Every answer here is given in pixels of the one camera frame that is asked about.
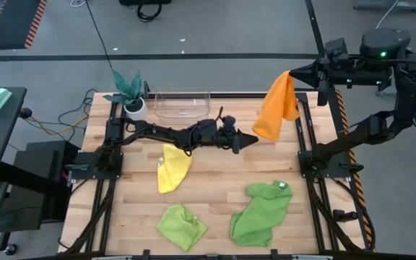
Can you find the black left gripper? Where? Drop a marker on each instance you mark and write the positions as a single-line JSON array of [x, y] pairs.
[[229, 139]]

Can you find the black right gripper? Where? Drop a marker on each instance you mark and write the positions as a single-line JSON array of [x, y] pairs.
[[334, 74]]

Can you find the orange microfiber towel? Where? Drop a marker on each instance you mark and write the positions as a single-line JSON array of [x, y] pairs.
[[274, 108]]

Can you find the clear plastic bin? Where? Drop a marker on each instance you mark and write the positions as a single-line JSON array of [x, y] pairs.
[[181, 106]]

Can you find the yellow microfiber towel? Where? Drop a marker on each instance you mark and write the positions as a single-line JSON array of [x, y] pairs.
[[173, 168]]

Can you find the lime green microfiber towel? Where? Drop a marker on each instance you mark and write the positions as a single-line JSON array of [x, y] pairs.
[[181, 227]]

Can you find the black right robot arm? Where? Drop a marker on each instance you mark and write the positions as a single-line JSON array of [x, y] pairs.
[[385, 43]]

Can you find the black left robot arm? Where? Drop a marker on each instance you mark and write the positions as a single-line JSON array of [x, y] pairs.
[[157, 134]]

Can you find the dark green microfiber towel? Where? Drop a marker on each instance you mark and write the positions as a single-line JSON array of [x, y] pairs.
[[262, 213]]

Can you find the grey stand base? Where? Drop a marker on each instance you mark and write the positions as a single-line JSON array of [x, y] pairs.
[[381, 6]]

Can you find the orange-black hazard strip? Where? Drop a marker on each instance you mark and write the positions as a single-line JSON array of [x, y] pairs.
[[356, 180]]

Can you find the artificial plant in white pot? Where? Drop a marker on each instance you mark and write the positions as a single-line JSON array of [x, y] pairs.
[[132, 97]]

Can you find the black equipment cabinet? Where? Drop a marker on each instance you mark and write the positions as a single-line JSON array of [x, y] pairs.
[[38, 173]]

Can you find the black caster wheel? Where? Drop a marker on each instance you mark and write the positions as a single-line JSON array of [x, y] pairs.
[[11, 249]]

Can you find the black hazard-striped floor mat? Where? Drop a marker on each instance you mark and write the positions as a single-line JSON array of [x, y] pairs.
[[13, 21]]

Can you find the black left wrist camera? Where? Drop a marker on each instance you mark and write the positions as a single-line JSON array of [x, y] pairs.
[[228, 123]]

